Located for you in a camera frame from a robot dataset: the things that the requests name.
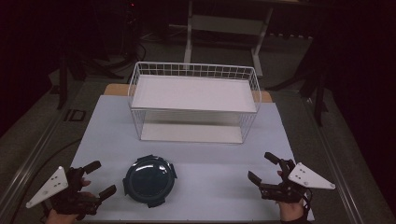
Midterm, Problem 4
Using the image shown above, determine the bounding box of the white metal table frame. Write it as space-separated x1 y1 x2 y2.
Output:
183 0 276 78

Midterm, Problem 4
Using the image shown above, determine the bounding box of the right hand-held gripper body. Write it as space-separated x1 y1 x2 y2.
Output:
259 158 336 205

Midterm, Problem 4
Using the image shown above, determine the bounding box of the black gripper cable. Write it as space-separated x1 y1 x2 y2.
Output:
302 188 313 217

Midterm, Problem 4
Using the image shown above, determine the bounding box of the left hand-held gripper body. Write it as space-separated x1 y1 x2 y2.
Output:
25 165 102 220

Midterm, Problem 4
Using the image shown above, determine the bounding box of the metal floor rail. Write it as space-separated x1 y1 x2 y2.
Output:
0 106 68 216
302 94 363 224

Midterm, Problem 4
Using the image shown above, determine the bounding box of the black floor socket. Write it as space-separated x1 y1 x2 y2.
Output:
64 108 87 123

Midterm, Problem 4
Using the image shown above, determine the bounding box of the white wire shelf rack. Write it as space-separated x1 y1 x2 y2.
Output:
127 61 262 146

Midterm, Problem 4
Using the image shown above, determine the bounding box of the bundle of black cables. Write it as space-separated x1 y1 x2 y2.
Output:
74 41 148 80

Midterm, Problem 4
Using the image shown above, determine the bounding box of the person's left hand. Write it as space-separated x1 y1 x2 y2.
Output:
45 178 98 224

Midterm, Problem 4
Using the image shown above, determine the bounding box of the black metal stand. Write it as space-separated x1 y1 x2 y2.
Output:
312 69 330 127

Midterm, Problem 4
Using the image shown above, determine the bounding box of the light blue table mat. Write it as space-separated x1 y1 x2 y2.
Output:
70 94 316 222

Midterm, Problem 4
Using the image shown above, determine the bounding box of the person's right hand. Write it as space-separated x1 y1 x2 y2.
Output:
276 169 306 223

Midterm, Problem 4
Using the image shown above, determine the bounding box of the black floor cable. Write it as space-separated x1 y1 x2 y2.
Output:
17 137 83 218

